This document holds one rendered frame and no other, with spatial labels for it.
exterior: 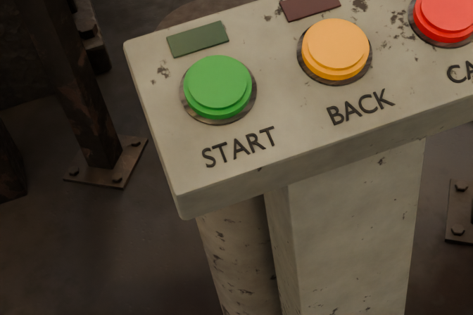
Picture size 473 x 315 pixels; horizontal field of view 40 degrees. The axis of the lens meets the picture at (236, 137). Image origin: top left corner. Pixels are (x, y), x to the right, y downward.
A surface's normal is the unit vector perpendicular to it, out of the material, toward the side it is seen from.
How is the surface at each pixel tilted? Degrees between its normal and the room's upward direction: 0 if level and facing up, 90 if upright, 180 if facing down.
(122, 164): 0
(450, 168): 0
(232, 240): 90
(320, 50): 20
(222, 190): 110
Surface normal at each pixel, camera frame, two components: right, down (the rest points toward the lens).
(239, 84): -0.01, -0.41
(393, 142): 0.34, 0.85
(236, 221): -0.07, 0.73
